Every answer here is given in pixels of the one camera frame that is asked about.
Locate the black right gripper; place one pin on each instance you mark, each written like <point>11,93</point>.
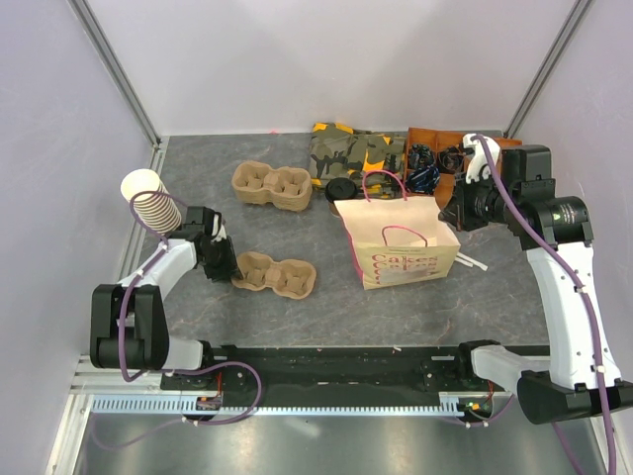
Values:
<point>460,215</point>

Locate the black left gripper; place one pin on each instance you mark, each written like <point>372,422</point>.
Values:
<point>229,268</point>

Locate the brown pulp cup carrier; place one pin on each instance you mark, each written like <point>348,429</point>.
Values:
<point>286,188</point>
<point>289,278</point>

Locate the beige pink paper bag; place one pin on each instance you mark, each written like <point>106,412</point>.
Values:
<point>397,241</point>

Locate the brown paper coffee cup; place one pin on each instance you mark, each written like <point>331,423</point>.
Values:
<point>333,209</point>

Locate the black plastic cup lid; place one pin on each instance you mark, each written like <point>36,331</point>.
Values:
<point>340,189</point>

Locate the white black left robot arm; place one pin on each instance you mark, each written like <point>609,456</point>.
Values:
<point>129,328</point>

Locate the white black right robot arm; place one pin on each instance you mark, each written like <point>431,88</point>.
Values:
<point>515,187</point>

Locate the orange wooden divided tray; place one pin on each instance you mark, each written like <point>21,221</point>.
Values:
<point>437,141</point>

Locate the dark patterned rolled tie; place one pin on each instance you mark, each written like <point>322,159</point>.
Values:
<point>450,160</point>

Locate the blue striped rolled tie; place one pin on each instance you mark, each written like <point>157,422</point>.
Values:
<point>423,180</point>

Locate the white wrapped straw left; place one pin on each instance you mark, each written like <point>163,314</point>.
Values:
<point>466,262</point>

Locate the white wrapped straw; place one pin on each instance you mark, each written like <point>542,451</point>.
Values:
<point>466,262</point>
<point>482,266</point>

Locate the white wrapped straw right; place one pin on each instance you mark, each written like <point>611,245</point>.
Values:
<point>482,266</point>

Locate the dark blue rolled tie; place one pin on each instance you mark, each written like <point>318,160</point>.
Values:
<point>420,156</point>

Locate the stack of paper cups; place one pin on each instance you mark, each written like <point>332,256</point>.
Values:
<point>156,210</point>

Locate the camouflage folded cloth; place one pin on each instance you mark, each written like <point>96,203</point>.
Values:
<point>368,158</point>

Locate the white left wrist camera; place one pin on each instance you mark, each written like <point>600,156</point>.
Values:
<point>215,229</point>

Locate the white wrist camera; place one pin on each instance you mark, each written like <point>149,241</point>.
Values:
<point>215,229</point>
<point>478,167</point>

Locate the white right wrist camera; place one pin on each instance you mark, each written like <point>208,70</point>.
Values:
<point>478,167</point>

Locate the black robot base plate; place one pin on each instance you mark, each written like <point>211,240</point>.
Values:
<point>338,376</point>

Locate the slotted grey cable duct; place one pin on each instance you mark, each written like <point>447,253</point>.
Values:
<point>175,405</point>

